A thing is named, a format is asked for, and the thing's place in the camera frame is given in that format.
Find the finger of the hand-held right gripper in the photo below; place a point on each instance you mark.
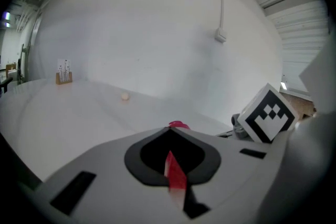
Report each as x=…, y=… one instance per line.
x=227, y=135

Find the white wall junction box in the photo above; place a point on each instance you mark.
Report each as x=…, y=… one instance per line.
x=220, y=35

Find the small beige ball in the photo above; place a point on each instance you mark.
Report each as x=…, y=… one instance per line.
x=125, y=96

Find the black tripod stand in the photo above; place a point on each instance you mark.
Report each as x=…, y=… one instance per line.
x=21, y=65

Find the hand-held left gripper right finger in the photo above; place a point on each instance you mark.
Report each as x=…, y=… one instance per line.
x=231, y=178

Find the wooden card holder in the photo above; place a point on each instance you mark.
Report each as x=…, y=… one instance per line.
x=64, y=81

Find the red cloth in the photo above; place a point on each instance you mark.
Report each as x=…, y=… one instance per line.
x=176, y=178

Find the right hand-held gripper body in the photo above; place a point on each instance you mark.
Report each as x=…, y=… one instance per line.
x=267, y=115

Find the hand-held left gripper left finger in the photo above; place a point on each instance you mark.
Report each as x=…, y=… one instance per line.
x=105, y=191

